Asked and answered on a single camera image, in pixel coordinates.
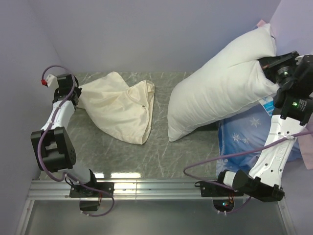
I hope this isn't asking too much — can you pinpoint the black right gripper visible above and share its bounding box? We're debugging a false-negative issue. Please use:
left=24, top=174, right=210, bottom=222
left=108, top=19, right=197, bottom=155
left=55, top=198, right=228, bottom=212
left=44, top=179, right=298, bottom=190
left=258, top=50, right=301, bottom=89

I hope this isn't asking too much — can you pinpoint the cream pillowcase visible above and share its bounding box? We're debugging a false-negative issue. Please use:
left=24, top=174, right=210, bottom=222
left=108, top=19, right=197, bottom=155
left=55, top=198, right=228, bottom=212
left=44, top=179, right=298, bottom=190
left=78, top=72, right=155, bottom=145

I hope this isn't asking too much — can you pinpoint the white pillow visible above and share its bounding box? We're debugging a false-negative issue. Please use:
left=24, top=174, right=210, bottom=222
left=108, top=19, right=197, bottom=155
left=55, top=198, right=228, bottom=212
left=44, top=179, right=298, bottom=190
left=167, top=23, right=278, bottom=142

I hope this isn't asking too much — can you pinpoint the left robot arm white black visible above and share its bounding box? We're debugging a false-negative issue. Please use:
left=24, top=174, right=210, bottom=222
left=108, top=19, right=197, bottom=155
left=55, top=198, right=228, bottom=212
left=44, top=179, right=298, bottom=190
left=31, top=73, right=99, bottom=197

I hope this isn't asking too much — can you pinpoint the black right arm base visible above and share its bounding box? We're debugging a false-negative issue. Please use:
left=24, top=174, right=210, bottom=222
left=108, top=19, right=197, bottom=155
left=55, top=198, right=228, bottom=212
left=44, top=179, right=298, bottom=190
left=194, top=181, right=244, bottom=214

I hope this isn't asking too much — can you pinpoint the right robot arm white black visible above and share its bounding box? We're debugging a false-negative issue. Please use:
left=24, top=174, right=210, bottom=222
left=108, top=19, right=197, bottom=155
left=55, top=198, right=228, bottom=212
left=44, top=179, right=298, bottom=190
left=215, top=51, right=313, bottom=202

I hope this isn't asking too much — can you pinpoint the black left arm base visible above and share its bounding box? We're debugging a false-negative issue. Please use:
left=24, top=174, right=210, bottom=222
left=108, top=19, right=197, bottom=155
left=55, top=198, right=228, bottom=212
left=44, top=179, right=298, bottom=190
left=69, top=182, right=114, bottom=212

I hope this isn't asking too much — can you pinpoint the blue white pillow tag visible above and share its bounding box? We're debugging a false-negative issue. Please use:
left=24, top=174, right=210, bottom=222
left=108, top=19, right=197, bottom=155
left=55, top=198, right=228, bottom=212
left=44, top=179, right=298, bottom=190
left=259, top=95, right=275, bottom=117

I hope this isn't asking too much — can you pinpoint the blue Elsa pillow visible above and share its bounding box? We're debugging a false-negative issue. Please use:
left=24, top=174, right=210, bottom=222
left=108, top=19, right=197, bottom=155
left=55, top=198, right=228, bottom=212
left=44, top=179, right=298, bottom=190
left=215, top=19, right=313, bottom=177

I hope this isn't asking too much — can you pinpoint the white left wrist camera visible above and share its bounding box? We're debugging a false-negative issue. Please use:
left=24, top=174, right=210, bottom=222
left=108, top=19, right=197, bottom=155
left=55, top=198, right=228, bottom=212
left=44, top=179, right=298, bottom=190
left=41, top=74, right=58, bottom=89

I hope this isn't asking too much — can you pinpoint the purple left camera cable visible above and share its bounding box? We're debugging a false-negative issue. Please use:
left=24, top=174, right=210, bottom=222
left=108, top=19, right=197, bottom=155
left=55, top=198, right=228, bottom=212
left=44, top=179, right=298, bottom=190
left=36, top=65, right=115, bottom=218

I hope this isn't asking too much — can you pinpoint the purple camera cable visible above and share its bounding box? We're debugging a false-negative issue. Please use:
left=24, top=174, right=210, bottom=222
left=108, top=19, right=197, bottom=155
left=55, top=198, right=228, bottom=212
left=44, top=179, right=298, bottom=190
left=183, top=129, right=313, bottom=214
left=36, top=65, right=115, bottom=218

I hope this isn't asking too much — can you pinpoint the aluminium mounting rail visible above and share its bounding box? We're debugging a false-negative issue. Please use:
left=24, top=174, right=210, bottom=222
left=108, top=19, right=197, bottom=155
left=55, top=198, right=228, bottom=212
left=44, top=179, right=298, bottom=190
left=16, top=178, right=295, bottom=235

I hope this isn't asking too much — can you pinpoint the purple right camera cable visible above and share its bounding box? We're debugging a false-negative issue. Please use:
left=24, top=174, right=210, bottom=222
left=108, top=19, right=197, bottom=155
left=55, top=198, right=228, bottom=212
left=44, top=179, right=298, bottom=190
left=183, top=129, right=313, bottom=214

